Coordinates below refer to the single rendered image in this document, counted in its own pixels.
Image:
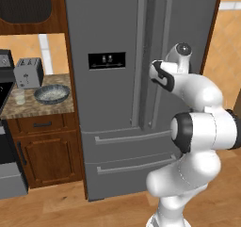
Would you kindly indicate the grey fridge right door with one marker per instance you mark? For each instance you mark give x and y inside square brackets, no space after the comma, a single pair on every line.
[188,17]

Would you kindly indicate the grey ice bowl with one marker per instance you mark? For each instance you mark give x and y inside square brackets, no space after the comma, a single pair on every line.
[51,94]

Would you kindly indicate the grey upper fridge drawer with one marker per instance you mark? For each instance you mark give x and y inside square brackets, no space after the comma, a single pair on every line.
[125,152]

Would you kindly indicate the grey lower fridge drawer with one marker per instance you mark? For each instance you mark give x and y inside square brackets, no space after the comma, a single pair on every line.
[125,185]

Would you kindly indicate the wooden cupboard door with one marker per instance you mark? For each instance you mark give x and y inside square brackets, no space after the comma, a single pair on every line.
[50,158]

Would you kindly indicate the grey fridge door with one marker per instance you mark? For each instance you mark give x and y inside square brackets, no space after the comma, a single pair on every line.
[103,95]
[188,17]

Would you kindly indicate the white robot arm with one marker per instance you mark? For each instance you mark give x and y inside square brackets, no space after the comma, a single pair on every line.
[204,133]

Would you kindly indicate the silver toaster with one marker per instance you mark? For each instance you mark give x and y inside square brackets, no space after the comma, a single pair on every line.
[27,73]

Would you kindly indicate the grey fridge drawer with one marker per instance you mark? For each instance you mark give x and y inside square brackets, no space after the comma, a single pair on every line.
[125,152]
[125,185]

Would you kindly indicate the grey fridge left door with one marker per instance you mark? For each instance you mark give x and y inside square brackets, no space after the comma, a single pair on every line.
[103,95]

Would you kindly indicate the wooden cupboard drawer front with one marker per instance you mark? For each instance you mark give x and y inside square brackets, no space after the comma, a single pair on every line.
[56,122]

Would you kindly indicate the glass of lemonade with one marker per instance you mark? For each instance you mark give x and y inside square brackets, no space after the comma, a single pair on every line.
[19,97]

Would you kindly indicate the black and silver stove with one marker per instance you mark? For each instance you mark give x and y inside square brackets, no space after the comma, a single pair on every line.
[9,174]

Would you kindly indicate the wooden cupboard with dark pane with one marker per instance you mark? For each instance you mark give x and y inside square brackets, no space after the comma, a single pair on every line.
[58,8]

